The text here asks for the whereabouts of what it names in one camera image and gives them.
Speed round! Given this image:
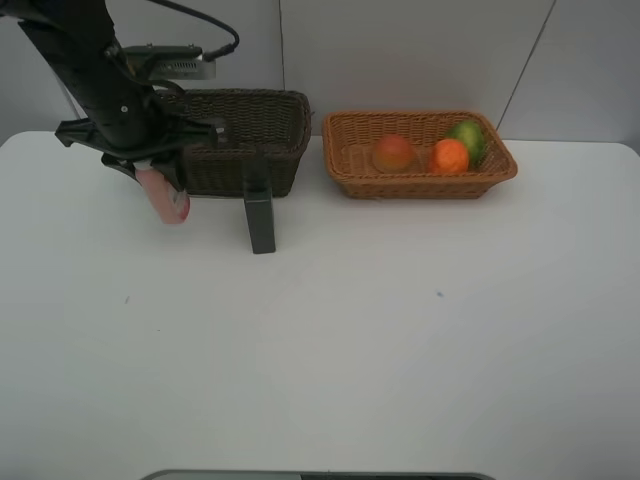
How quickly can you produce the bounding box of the orange tangerine fruit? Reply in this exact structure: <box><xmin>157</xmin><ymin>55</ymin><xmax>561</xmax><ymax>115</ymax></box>
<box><xmin>427</xmin><ymin>138</ymin><xmax>470</xmax><ymax>174</ymax></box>

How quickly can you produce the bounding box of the light orange wicker basket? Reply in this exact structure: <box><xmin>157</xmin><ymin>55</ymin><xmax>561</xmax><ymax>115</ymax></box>
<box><xmin>322</xmin><ymin>110</ymin><xmax>518</xmax><ymax>199</ymax></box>

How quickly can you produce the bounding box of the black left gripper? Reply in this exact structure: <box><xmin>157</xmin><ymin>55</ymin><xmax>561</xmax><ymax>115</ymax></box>
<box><xmin>55</xmin><ymin>89</ymin><xmax>228</xmax><ymax>192</ymax></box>

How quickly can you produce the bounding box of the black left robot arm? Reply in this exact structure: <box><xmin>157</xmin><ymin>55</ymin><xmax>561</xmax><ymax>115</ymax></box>
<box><xmin>1</xmin><ymin>1</ymin><xmax>240</xmax><ymax>192</ymax></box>

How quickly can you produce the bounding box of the red yellow peach fruit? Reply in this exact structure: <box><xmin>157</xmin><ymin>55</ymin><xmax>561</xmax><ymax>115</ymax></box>
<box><xmin>372</xmin><ymin>134</ymin><xmax>416</xmax><ymax>173</ymax></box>

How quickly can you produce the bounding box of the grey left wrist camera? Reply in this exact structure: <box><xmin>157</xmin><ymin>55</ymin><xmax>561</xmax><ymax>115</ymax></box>
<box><xmin>123</xmin><ymin>44</ymin><xmax>216</xmax><ymax>81</ymax></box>

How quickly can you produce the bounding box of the dark brown wicker basket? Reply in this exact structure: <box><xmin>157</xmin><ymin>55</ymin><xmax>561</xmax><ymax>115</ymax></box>
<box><xmin>160</xmin><ymin>89</ymin><xmax>311</xmax><ymax>197</ymax></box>

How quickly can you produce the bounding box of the pink bottle white cap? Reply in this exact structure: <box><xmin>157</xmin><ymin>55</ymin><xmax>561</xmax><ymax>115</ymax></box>
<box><xmin>135</xmin><ymin>161</ymin><xmax>190</xmax><ymax>225</ymax></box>

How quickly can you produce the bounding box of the black camera cable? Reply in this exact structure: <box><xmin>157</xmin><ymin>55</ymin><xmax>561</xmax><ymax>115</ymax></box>
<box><xmin>149</xmin><ymin>0</ymin><xmax>241</xmax><ymax>62</ymax></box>

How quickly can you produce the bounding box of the green mango fruit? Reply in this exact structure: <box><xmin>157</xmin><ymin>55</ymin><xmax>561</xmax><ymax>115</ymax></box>
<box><xmin>445</xmin><ymin>120</ymin><xmax>486</xmax><ymax>169</ymax></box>

